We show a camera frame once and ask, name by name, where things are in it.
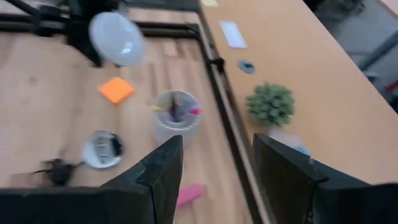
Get green potted succulent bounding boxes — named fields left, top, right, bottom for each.
left=244, top=82, right=295, bottom=128

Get white rectangular card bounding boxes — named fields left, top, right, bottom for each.
left=219, top=21, right=249, bottom=50

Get pink stapler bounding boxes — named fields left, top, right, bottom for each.
left=175, top=183, right=206, bottom=209

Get beige desk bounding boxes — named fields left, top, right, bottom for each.
left=198, top=0, right=398, bottom=187

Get black lamp power cord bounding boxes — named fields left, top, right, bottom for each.
left=32, top=157, right=85, bottom=187

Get orange sticky note pad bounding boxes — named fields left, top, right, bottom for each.
left=97, top=77, right=136, bottom=106

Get chrome lamp socket base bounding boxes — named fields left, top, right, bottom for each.
left=80, top=130, right=124, bottom=170

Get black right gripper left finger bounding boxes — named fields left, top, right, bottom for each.
left=0, top=134, right=184, bottom=224

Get black aluminium table frame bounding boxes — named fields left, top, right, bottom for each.
left=0, top=12, right=277, bottom=224

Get white textured pen cup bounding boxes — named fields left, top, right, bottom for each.
left=152, top=89, right=203, bottom=147

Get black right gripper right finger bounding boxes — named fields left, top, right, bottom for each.
left=252, top=133, right=398, bottom=224

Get grey desk cable grommet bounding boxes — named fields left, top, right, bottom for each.
left=236, top=60, right=257, bottom=75

